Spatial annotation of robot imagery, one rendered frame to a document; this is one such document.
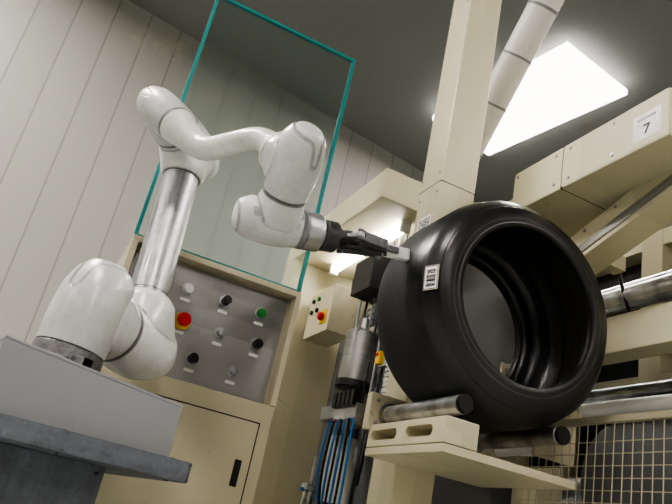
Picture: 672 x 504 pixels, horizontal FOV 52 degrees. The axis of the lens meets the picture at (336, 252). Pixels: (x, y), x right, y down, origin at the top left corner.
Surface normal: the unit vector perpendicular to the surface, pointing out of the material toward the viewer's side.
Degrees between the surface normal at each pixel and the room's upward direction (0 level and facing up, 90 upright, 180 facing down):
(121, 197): 90
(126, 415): 90
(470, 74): 90
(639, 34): 180
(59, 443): 90
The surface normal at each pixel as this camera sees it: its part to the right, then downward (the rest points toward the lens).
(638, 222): -0.06, 0.77
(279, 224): 0.24, 0.47
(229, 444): 0.43, -0.28
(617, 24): -0.20, 0.90
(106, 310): 0.71, -0.17
